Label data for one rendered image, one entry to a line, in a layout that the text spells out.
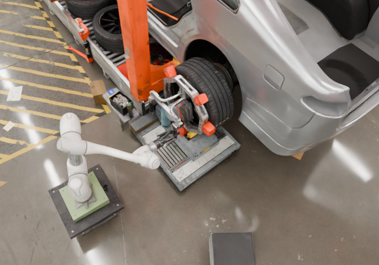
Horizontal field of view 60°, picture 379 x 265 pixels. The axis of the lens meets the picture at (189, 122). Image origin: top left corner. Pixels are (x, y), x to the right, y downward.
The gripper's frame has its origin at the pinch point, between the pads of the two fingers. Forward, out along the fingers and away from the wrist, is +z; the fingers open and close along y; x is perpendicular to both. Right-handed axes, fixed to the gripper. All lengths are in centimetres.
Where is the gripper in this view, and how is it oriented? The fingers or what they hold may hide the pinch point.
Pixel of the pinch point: (174, 132)
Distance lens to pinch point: 271.0
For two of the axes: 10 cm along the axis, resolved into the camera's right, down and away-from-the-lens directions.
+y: 6.2, 6.7, -4.1
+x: 0.6, -5.6, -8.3
